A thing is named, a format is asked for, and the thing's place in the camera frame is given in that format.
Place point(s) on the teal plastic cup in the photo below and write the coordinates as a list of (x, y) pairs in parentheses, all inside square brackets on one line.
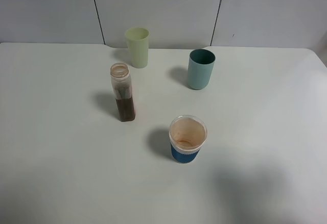
[(200, 67)]

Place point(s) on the pale yellow plastic cup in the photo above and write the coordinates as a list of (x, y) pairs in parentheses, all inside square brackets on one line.
[(138, 44)]

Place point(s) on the clear plastic beverage bottle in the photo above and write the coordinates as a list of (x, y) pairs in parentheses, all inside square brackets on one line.
[(122, 87)]

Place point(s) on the clear cup with blue sleeve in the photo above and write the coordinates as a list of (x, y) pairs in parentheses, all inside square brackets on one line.
[(187, 135)]

